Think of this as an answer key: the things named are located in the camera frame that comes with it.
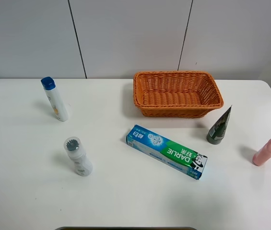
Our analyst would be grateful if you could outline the dark green tube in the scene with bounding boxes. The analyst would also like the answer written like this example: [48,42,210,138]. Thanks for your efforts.
[206,106,232,145]

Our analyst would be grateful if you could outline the Darlie toothpaste box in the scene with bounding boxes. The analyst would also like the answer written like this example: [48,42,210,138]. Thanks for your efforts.
[126,125,208,180]

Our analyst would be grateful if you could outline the white bottle blue cap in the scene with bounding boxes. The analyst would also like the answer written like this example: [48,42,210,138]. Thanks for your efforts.
[41,77,69,122]

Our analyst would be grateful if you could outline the orange woven basket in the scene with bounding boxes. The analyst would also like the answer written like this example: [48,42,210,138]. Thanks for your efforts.
[133,70,224,118]

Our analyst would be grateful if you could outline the white bottle clear brush cap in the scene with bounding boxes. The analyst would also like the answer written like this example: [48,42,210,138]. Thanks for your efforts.
[64,137,93,176]

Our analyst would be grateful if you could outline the pink bottle white cap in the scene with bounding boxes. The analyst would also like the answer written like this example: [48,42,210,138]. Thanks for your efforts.
[252,139,271,166]

